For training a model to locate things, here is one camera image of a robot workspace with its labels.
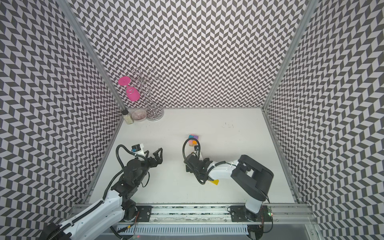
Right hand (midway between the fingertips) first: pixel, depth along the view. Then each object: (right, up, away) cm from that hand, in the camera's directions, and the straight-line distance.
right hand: (196, 166), depth 91 cm
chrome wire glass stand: (-33, +34, +25) cm, 53 cm away
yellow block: (+11, -7, -8) cm, 15 cm away
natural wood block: (-4, +11, +12) cm, 16 cm away
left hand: (-22, +11, -9) cm, 26 cm away
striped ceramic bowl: (-44, +32, +21) cm, 58 cm away
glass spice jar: (-49, +31, +14) cm, 59 cm away
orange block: (0, +17, -14) cm, 22 cm away
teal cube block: (-4, +18, +6) cm, 19 cm away
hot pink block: (-2, +18, -19) cm, 26 cm away
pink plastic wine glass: (-49, +49, +21) cm, 72 cm away
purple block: (0, +17, +7) cm, 18 cm away
